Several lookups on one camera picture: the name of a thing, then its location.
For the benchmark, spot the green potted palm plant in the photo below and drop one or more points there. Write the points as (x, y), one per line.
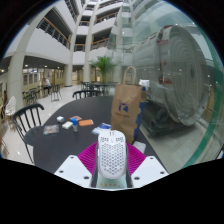
(104, 65)

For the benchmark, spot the brown flat card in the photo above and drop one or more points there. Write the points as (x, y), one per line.
(76, 118)

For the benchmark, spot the blue and white packet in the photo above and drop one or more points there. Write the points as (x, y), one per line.
(101, 128)

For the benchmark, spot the clear plastic packet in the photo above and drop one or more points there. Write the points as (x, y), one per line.
(51, 129)

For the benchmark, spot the white perforated computer mouse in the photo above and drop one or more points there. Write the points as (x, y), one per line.
(112, 153)

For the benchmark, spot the group of black chairs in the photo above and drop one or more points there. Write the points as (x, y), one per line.
(36, 95)

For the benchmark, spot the person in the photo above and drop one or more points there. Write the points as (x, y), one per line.
(47, 85)

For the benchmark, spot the large grey cylindrical exhibit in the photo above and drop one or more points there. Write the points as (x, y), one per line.
(173, 76)

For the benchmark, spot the white chair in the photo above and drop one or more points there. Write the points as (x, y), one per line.
(10, 106)

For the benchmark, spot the white rectangular box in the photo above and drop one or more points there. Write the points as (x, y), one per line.
(67, 125)

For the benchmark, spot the white folded paper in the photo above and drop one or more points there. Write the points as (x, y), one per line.
(140, 146)

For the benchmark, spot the black wooden chair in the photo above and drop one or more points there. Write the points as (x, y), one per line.
(28, 116)
(85, 94)

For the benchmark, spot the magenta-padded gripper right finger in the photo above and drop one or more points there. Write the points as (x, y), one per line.
(148, 170)

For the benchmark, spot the orange card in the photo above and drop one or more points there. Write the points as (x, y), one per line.
(86, 122)

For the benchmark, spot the small blue-capped bottle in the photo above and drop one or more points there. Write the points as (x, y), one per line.
(75, 126)

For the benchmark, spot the small white box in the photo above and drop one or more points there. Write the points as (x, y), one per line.
(60, 119)

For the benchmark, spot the brown paper bag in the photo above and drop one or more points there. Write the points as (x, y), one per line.
(125, 110)

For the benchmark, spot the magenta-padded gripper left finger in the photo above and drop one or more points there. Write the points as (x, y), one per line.
(73, 170)

